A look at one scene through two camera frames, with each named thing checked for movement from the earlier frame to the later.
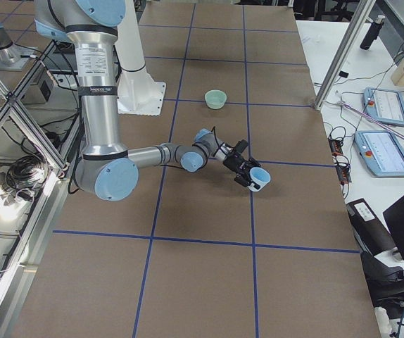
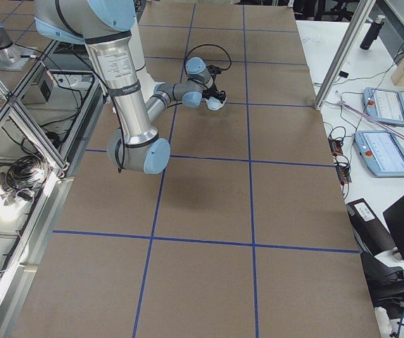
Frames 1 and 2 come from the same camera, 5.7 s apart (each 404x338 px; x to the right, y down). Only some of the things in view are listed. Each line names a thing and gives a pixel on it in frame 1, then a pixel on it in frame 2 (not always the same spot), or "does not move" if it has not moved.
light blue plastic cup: (260, 178) -> (214, 104)
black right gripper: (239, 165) -> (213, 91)
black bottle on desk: (372, 32) does not move
